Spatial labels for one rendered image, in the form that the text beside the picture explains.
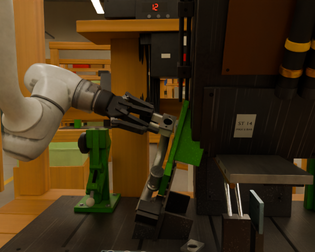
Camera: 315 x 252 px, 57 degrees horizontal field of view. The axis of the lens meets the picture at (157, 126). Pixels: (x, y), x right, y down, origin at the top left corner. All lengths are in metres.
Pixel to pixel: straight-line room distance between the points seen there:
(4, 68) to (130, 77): 0.55
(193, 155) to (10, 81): 0.47
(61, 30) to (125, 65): 10.26
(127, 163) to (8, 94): 0.59
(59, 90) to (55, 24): 10.64
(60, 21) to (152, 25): 10.46
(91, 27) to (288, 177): 0.77
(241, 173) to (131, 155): 0.63
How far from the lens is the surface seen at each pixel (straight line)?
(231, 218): 0.71
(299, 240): 0.92
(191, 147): 0.77
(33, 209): 1.17
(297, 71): 0.64
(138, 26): 1.03
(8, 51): 0.70
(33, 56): 1.26
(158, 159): 0.91
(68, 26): 11.35
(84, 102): 0.84
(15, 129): 0.78
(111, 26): 1.05
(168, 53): 1.02
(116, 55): 1.15
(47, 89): 0.85
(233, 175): 0.60
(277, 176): 0.62
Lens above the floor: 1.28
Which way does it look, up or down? 6 degrees down
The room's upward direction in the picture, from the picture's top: straight up
